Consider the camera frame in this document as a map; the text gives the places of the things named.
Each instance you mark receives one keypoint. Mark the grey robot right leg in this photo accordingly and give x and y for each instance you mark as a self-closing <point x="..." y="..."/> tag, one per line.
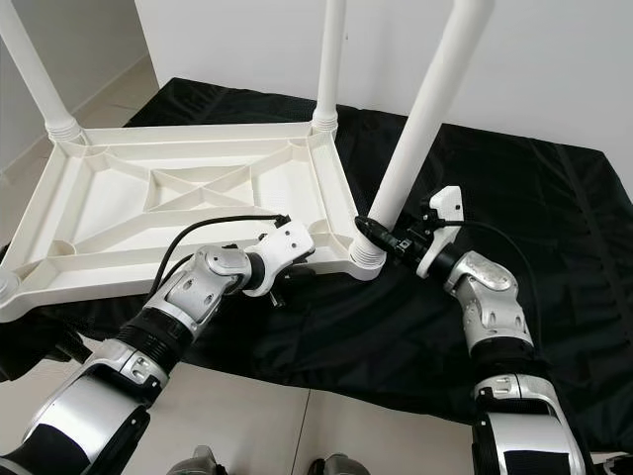
<point x="339" y="466"/>

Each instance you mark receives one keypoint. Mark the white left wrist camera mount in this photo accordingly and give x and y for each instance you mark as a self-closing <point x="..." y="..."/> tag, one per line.
<point x="289" y="247"/>

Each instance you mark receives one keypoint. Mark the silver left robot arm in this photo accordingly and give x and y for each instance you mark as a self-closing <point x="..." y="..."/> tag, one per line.
<point x="99" y="406"/>

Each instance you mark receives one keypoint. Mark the grey robot leg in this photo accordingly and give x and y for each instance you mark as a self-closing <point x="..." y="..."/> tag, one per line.
<point x="339" y="466"/>
<point x="193" y="462"/>

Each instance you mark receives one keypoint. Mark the white plastic table top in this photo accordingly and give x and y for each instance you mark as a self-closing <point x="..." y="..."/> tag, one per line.
<point x="99" y="213"/>

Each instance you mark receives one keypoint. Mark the grey robot left leg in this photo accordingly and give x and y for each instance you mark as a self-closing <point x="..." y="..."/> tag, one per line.
<point x="193" y="462"/>

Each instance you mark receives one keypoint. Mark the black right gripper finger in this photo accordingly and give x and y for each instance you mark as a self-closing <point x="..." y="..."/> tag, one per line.
<point x="374" y="234"/>

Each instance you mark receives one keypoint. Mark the red stool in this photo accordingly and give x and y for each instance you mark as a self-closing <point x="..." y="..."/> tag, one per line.
<point x="613" y="460"/>

